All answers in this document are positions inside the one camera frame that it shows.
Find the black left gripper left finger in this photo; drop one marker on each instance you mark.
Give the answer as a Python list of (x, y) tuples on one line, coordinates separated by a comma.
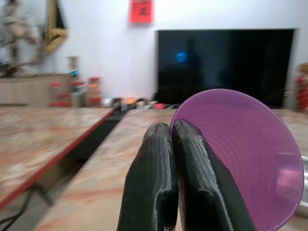
[(150, 173)]

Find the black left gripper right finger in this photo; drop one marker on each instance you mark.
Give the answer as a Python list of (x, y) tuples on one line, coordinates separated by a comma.
[(199, 173)]

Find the purple translucent plastic cup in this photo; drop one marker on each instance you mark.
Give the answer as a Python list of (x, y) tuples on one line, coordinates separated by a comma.
[(245, 144)]

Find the small orange and grey item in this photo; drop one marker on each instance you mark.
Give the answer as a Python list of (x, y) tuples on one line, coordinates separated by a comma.
[(128, 102)]

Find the red patterned decorative boxes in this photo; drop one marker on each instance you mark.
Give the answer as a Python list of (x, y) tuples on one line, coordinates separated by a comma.
[(94, 91)]

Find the silver metal bowl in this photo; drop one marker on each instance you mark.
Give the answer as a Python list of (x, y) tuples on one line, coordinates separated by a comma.
[(304, 183)]

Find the large black television screen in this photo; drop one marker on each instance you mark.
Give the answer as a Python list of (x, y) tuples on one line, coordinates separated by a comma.
[(223, 67)]

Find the red and white figurine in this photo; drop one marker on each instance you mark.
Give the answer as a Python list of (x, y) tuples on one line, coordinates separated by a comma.
[(302, 86)]

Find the beige wooden cabinet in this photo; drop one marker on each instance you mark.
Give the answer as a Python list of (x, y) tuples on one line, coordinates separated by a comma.
[(33, 90)]

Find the black and gold hanging flag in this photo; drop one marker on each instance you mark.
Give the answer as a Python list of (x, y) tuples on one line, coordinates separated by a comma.
[(55, 26)]

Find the dried branch decoration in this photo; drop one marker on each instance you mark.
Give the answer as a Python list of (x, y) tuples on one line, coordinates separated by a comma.
[(16, 36)]

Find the red paper wall hanging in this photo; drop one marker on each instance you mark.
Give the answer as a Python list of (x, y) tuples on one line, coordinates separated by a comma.
[(141, 10)]

